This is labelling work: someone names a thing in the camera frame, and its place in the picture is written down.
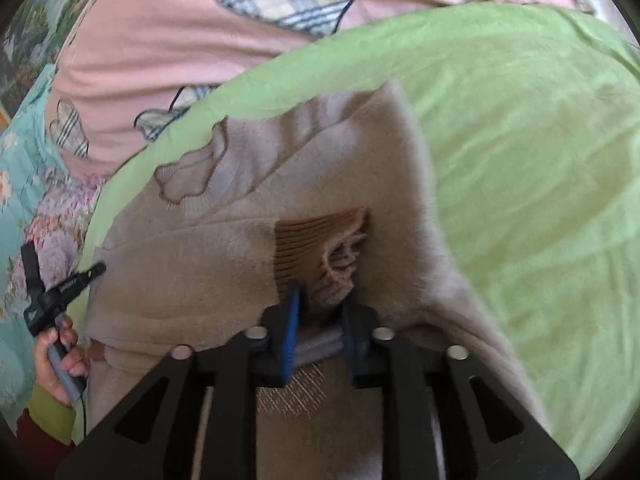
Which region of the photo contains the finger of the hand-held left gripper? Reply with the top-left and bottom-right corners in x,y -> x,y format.
47,261 -> 108,303
20,240 -> 47,297

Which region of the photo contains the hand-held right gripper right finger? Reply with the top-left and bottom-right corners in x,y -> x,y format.
341,299 -> 582,480

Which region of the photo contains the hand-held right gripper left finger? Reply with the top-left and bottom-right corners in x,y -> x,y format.
54,281 -> 304,480

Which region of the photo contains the beige knitted sweater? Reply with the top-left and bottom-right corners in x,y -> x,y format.
82,80 -> 553,480

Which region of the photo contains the person's left hand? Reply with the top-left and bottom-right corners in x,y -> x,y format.
33,317 -> 92,407

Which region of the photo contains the purple floral ruffled pillow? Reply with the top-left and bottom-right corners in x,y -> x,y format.
25,170 -> 108,311

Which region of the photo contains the teal floral pillow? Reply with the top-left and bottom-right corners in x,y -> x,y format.
0,62 -> 108,411

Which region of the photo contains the dark red cloth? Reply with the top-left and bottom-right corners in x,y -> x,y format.
12,407 -> 76,480

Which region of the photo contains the green landscape printed cloth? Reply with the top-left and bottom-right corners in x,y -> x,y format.
0,0 -> 121,111

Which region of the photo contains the pink duvet with plaid hearts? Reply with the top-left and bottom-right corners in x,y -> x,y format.
47,0 -> 616,176

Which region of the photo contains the light green bed sheet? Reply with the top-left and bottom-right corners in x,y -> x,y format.
27,2 -> 640,480

